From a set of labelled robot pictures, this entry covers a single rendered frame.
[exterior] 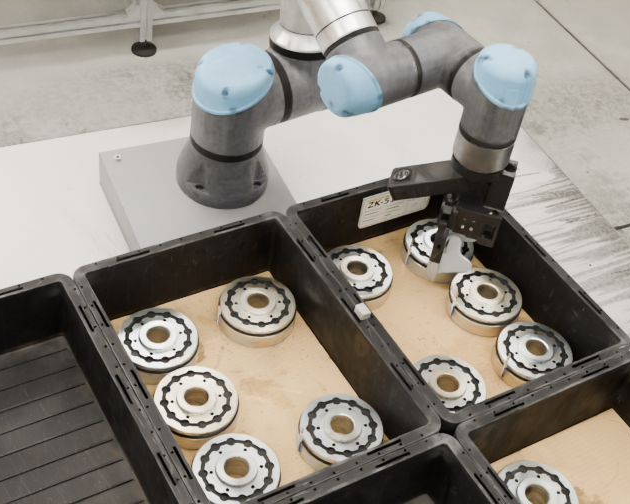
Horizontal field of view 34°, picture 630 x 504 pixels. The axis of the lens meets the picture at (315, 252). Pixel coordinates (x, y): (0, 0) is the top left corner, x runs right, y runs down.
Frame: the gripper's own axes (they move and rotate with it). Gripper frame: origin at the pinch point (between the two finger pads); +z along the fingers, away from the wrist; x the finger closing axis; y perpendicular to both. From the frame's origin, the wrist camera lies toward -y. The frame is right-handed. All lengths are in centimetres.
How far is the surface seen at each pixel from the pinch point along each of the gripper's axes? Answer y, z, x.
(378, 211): -9.4, -3.3, 3.5
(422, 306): 0.4, 2.0, -7.4
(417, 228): -3.3, -0.8, 5.0
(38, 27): -128, 72, 128
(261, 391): -16.3, 2.0, -29.7
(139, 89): -97, 86, 130
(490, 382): 11.6, 1.9, -17.5
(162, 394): -26.9, -1.0, -36.7
